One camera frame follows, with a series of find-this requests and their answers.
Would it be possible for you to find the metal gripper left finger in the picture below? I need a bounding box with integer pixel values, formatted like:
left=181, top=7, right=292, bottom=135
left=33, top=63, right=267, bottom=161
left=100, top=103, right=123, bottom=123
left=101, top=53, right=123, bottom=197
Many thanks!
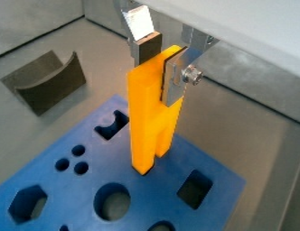
left=121, top=5, right=163, bottom=66

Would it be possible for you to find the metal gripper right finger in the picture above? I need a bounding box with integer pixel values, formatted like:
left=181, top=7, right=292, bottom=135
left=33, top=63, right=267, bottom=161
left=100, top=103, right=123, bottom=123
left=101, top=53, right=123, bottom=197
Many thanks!
left=161, top=24, right=220, bottom=106

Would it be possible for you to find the yellow double-square peg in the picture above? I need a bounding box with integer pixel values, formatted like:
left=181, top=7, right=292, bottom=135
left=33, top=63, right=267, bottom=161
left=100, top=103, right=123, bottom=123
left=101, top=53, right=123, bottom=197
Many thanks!
left=128, top=45, right=183, bottom=175

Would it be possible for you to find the black curved holder stand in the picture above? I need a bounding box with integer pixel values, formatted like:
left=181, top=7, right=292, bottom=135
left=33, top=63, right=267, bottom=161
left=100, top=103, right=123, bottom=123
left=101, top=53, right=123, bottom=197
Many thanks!
left=0, top=51, right=86, bottom=116

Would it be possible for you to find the blue shape-sorter block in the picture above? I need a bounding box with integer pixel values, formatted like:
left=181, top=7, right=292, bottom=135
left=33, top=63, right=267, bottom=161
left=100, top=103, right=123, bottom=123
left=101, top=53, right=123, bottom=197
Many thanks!
left=0, top=96, right=246, bottom=231

